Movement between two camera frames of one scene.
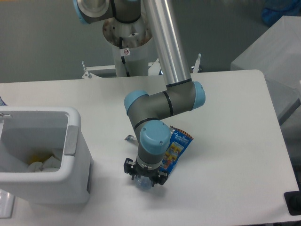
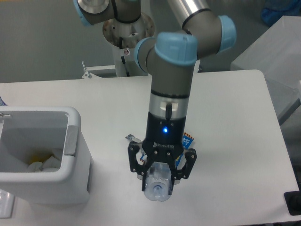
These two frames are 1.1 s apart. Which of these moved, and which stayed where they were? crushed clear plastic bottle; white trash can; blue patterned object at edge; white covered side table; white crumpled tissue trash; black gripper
Moved: black gripper; crushed clear plastic bottle
Stayed: white covered side table; white crumpled tissue trash; blue patterned object at edge; white trash can
